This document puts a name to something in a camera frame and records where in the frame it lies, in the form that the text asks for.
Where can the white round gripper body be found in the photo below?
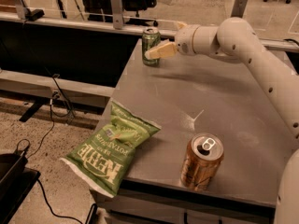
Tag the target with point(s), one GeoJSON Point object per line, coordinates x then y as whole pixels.
{"type": "Point", "coordinates": [183, 40]}

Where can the green soda can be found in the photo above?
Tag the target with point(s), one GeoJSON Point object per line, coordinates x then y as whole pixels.
{"type": "Point", "coordinates": [150, 38]}

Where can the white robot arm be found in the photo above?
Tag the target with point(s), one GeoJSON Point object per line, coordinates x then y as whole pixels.
{"type": "Point", "coordinates": [236, 38]}

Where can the brown soda can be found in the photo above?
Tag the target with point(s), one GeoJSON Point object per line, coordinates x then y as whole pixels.
{"type": "Point", "coordinates": [203, 157]}

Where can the grey low bench shelf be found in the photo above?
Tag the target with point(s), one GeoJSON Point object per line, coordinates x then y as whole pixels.
{"type": "Point", "coordinates": [75, 92]}

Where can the black office chair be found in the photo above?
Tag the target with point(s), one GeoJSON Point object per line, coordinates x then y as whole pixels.
{"type": "Point", "coordinates": [101, 10]}

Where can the green Kettle chips bag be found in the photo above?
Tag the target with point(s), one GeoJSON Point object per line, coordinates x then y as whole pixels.
{"type": "Point", "coordinates": [104, 158]}

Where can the black device on ledge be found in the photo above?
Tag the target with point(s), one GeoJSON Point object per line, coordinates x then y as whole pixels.
{"type": "Point", "coordinates": [35, 15]}

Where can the black box on floor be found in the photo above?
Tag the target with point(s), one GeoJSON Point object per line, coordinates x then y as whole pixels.
{"type": "Point", "coordinates": [16, 181]}

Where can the right metal glass bracket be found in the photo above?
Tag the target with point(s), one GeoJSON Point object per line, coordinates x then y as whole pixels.
{"type": "Point", "coordinates": [239, 8]}

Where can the metal glass bracket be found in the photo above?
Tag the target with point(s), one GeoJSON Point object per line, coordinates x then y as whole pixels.
{"type": "Point", "coordinates": [117, 10]}
{"type": "Point", "coordinates": [239, 8]}
{"type": "Point", "coordinates": [22, 9]}

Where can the middle metal glass bracket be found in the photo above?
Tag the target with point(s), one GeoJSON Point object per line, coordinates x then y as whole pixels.
{"type": "Point", "coordinates": [117, 10]}

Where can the left metal glass bracket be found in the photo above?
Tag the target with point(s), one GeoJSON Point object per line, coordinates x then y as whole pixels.
{"type": "Point", "coordinates": [22, 9]}

